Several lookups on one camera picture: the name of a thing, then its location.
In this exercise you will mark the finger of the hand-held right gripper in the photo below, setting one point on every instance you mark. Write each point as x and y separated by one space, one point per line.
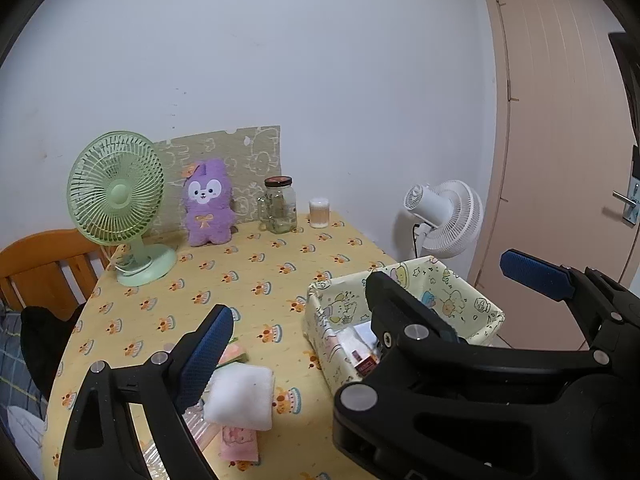
535 275
385 300

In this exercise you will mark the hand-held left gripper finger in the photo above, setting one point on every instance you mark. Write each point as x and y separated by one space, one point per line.
210 355

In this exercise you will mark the yellow cartoon fabric basket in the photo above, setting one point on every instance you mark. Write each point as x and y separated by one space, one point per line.
450 300

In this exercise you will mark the green and pink packet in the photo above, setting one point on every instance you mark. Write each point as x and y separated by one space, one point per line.
235 354

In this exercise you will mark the white packet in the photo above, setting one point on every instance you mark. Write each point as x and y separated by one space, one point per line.
357 337

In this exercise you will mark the white tissue pack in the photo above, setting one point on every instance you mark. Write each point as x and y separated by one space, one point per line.
240 395

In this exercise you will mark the brown red packet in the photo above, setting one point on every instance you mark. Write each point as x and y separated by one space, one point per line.
365 364

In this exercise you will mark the clear plastic bag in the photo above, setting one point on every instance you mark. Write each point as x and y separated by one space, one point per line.
197 427

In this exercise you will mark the yellow printed tablecloth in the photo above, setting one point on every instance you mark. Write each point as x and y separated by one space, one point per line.
250 285

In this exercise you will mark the pink tissue packet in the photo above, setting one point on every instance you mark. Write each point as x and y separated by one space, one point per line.
237 442

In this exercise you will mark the white standing fan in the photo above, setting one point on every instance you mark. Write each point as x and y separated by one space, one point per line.
445 220

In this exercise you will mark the cotton swab container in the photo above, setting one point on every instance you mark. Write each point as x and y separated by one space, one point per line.
319 214

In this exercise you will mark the glass jar with lid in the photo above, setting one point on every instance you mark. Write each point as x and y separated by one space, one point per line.
284 205

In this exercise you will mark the purple plush toy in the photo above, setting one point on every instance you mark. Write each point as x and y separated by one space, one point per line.
207 215

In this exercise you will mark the small glass mug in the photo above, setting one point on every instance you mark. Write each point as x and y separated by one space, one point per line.
269 217

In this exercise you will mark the black cloth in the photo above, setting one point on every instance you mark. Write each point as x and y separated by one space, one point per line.
45 345

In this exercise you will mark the pink door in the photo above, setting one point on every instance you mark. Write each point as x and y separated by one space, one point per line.
550 110

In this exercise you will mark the green desk fan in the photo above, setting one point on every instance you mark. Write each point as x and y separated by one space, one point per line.
117 192

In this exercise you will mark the blue plaid blanket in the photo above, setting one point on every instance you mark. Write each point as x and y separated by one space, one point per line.
12 360

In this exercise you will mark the white cloth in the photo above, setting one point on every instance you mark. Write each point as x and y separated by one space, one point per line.
25 430

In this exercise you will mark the beige cartoon print board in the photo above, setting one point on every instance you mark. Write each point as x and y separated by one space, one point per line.
240 150

